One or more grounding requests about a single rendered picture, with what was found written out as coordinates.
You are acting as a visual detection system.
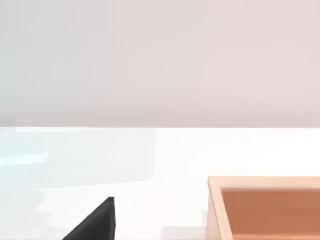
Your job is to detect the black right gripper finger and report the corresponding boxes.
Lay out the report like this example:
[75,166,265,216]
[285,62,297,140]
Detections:
[62,196,117,240]

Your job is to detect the shallow salmon-coloured box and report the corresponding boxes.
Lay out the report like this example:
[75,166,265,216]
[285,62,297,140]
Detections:
[207,175,320,240]

